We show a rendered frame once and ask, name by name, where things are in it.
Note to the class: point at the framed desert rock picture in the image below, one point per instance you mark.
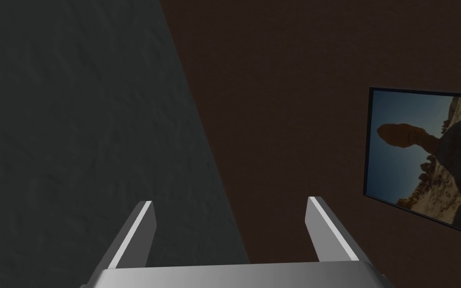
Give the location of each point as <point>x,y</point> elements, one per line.
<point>422,156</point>

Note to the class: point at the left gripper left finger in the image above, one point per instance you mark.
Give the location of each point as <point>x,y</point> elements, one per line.
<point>132,240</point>

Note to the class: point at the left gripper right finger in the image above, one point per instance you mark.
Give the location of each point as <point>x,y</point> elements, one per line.
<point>330,236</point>

